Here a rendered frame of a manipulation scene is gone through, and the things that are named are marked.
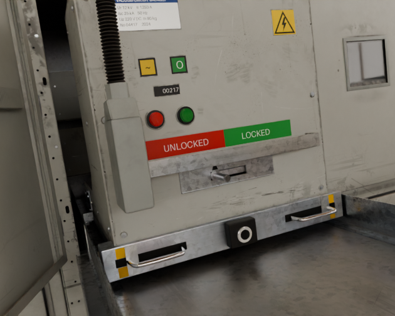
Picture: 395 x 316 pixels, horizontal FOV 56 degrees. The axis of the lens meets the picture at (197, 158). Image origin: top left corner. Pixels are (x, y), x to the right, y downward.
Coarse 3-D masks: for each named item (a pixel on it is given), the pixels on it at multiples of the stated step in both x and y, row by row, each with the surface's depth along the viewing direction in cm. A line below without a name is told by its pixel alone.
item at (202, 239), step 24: (336, 192) 83; (240, 216) 75; (264, 216) 77; (288, 216) 79; (336, 216) 84; (144, 240) 67; (168, 240) 69; (192, 240) 71; (216, 240) 73; (120, 264) 66; (168, 264) 69
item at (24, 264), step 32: (0, 0) 77; (0, 32) 76; (0, 64) 74; (0, 96) 69; (0, 128) 71; (0, 160) 69; (32, 160) 82; (0, 192) 68; (32, 192) 80; (0, 224) 67; (32, 224) 78; (0, 256) 65; (32, 256) 76; (64, 256) 86; (0, 288) 64; (32, 288) 69
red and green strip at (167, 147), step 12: (288, 120) 79; (204, 132) 72; (216, 132) 73; (228, 132) 74; (240, 132) 75; (252, 132) 76; (264, 132) 77; (276, 132) 78; (288, 132) 79; (156, 144) 68; (168, 144) 69; (180, 144) 70; (192, 144) 71; (204, 144) 72; (216, 144) 73; (228, 144) 74; (156, 156) 68; (168, 156) 69
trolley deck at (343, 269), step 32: (320, 224) 87; (224, 256) 75; (256, 256) 73; (288, 256) 71; (320, 256) 69; (352, 256) 67; (384, 256) 66; (96, 288) 68; (128, 288) 66; (160, 288) 65; (192, 288) 63; (224, 288) 62; (256, 288) 60; (288, 288) 59; (320, 288) 57; (352, 288) 56; (384, 288) 55
